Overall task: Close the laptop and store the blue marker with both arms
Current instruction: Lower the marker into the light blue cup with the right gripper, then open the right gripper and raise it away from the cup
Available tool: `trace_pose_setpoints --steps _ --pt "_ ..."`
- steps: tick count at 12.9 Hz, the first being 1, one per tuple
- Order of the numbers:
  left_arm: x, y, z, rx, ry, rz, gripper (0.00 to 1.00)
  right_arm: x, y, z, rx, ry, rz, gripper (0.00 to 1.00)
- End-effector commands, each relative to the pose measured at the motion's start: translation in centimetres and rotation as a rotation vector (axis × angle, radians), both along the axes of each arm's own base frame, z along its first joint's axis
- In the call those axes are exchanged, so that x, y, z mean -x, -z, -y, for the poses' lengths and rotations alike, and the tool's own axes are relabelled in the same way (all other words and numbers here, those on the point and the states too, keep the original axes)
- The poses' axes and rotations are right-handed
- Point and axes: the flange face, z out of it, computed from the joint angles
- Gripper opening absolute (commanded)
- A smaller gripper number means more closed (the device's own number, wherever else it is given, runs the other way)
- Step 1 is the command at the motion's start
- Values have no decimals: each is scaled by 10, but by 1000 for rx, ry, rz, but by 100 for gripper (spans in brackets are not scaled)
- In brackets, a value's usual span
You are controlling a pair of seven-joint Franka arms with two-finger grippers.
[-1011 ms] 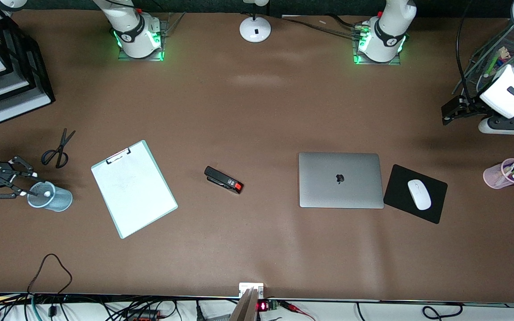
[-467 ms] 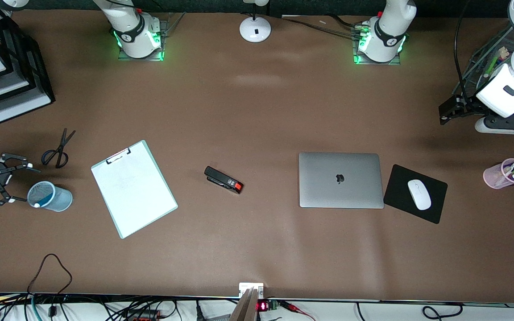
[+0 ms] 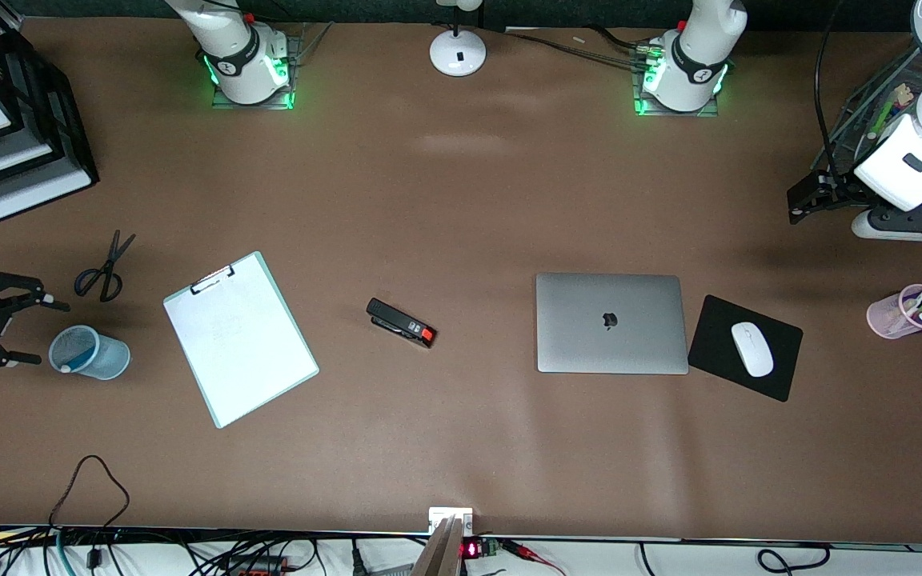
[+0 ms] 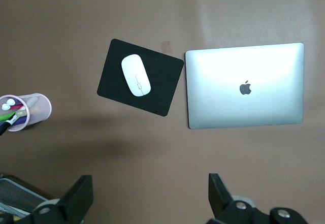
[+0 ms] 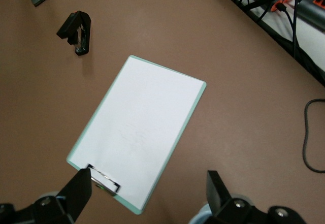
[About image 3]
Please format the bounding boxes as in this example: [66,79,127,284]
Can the mint green clipboard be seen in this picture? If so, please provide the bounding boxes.
[162,251,320,430]

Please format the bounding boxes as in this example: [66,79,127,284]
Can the blue marker white end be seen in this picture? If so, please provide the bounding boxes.
[59,328,99,374]

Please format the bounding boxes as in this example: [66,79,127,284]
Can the pink mesh pen cup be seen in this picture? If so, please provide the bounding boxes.
[866,284,922,340]

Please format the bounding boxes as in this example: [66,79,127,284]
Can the black coiled cable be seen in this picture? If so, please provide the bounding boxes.
[756,544,832,574]

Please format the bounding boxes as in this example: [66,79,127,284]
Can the black scissors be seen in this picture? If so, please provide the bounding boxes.
[74,230,137,303]

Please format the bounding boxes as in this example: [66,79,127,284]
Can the aluminium profile bar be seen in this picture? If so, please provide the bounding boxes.
[411,516,464,576]

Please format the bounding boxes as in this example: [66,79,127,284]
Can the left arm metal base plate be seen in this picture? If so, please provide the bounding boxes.
[631,44,724,119]

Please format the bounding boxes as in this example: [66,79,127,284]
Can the wire mesh desk organizer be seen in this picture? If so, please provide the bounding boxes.
[812,44,922,202]

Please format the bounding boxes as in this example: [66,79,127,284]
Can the white computer mouse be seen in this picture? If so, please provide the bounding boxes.
[730,322,775,378]

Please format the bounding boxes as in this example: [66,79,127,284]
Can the black stacked letter tray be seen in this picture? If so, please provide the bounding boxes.
[0,0,100,223]

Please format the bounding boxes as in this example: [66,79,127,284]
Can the black stapler red tip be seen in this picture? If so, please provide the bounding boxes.
[366,298,437,350]

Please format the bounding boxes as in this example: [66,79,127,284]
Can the silver laptop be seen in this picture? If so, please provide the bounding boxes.
[535,272,690,375]

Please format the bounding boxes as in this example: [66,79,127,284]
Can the black looped cable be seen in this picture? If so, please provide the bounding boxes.
[49,454,130,570]

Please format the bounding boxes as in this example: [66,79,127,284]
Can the white mounting bracket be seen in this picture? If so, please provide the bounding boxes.
[428,507,475,537]

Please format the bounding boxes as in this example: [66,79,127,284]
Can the black mouse pad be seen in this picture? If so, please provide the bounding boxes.
[687,294,804,403]

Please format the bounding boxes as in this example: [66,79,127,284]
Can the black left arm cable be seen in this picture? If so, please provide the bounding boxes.
[813,0,851,174]

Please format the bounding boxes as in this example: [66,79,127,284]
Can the red wire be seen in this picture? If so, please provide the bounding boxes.
[501,538,567,576]

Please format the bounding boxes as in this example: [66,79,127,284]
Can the black table cable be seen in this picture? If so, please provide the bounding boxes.
[505,29,647,63]
[587,26,670,55]

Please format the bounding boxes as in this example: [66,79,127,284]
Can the green pen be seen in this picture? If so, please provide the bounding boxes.
[872,98,900,139]

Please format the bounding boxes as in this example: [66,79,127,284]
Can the white lamp base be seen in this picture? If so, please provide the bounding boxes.
[429,0,487,78]

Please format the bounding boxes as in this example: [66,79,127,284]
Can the blue mesh pen cup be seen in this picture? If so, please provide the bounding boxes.
[48,325,131,381]

